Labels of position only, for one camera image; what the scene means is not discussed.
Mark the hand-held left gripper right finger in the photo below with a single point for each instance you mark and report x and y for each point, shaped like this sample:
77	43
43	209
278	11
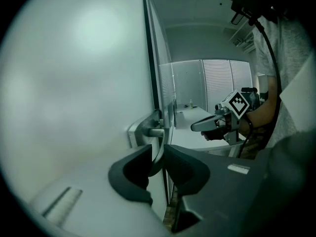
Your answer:
190	174

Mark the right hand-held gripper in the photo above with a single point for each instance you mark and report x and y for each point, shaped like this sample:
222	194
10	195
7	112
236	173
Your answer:
237	104

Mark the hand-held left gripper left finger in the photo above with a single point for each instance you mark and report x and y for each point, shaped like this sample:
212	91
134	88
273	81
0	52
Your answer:
118	176

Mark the frosted glass door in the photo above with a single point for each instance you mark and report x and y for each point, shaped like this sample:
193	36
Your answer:
74	83

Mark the person's right hand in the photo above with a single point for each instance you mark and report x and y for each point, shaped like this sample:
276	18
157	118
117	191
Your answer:
214	135

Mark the white office desk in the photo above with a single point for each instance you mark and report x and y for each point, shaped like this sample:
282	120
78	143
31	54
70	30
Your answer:
192	122

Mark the small bottle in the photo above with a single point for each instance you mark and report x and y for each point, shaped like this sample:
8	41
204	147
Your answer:
191	104

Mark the long black desk divider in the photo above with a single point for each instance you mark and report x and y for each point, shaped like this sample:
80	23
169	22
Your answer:
170	115

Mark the frosted glass partition panel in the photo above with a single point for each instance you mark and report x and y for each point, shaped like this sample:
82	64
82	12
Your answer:
187	83

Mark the partition blind panel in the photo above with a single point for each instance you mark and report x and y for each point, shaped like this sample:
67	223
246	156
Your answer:
217	78
240	73

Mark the wide window blind panel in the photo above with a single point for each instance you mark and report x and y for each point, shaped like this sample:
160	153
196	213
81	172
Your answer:
166	83

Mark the person's grey shirt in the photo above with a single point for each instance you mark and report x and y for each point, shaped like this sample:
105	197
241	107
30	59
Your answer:
291	46

